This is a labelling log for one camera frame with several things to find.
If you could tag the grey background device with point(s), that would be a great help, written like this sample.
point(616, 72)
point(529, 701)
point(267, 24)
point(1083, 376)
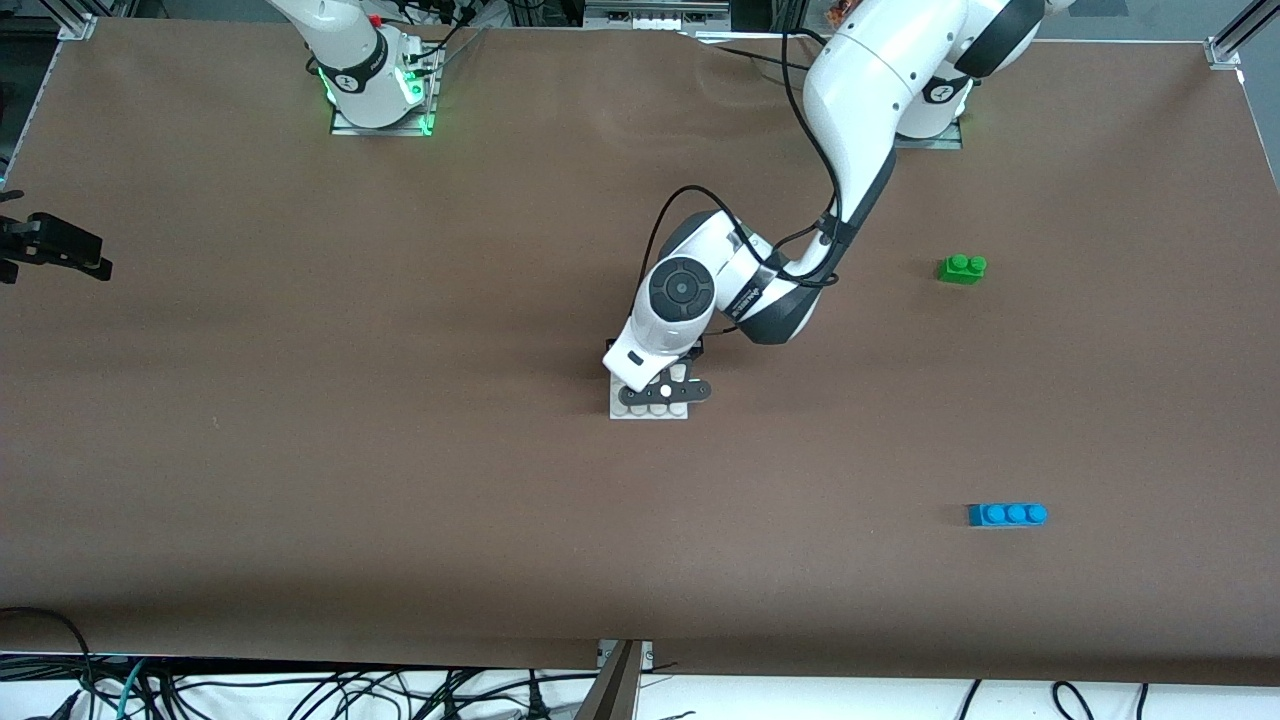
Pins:
point(655, 12)

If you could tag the grey table support post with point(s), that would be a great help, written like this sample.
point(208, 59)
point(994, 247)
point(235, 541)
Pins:
point(612, 690)

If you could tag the white studded base plate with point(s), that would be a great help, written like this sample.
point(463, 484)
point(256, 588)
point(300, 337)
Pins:
point(650, 412)

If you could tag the blue three-stud block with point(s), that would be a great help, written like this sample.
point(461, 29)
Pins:
point(1005, 515)

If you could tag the brown table cover sheet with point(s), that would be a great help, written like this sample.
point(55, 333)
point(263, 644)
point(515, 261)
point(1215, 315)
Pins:
point(400, 520)

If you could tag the green two-stud block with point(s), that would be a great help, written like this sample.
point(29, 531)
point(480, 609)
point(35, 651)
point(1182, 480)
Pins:
point(960, 270)

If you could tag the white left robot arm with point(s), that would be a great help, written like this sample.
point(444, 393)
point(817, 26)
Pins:
point(870, 80)

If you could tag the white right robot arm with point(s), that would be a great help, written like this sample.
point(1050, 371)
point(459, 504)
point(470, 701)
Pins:
point(350, 60)

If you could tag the aluminium frame corner profile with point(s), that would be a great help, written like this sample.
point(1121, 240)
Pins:
point(1225, 50)

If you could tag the orange background clutter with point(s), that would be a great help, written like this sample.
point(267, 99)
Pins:
point(840, 8)

